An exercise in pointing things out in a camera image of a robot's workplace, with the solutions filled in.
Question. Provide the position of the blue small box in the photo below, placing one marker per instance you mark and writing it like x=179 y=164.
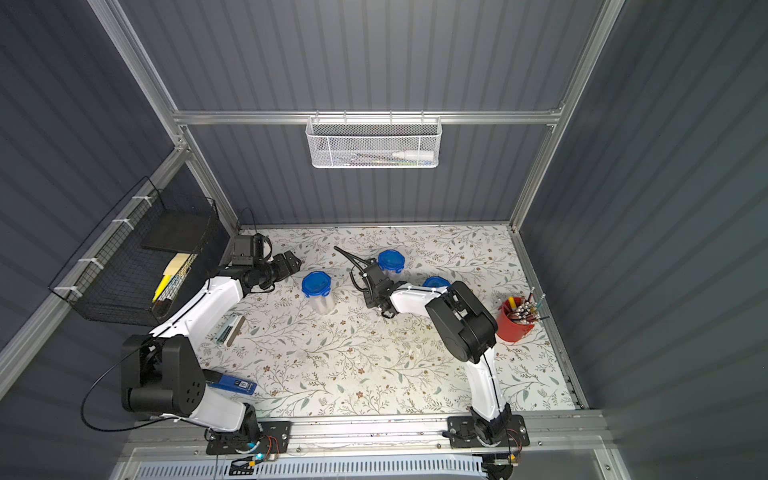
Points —
x=229 y=383

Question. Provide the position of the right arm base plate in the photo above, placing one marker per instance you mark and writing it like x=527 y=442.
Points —
x=473 y=432

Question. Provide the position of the white tube in basket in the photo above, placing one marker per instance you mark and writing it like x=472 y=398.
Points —
x=415 y=156

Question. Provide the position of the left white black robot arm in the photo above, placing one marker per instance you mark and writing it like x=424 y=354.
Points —
x=161 y=374

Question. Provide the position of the red pen cup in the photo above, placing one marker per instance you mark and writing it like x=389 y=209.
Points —
x=511 y=327

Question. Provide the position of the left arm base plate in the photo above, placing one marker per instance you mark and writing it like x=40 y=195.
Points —
x=270 y=437

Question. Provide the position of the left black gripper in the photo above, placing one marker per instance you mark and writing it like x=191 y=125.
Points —
x=289 y=262

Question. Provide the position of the black wire wall basket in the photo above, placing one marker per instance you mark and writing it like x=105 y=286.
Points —
x=113 y=280

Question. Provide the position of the blue-lid clear jar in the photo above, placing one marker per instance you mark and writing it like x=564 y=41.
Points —
x=317 y=288
x=392 y=263
x=436 y=282

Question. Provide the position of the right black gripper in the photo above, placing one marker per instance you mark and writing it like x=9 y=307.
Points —
x=369 y=278

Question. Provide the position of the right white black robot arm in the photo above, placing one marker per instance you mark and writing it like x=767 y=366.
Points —
x=465 y=326

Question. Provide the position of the yellow sticky notes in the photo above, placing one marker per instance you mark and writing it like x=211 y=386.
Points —
x=171 y=270

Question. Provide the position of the white wire mesh basket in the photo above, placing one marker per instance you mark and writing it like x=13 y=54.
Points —
x=369 y=145

